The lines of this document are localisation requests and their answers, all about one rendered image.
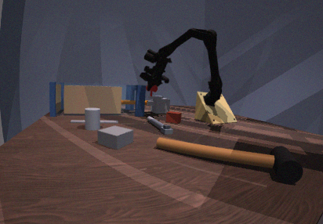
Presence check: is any grey cylinder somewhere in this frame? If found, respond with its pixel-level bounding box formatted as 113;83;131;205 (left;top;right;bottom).
85;107;100;131

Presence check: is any black rubber mallet with wooden handle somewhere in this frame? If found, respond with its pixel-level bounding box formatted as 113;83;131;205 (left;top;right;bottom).
156;138;303;184

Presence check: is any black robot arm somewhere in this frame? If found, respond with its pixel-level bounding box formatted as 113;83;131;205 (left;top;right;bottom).
144;28;223;107

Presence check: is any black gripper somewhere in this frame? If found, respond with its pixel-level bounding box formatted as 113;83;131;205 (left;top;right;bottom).
140;65;169;91

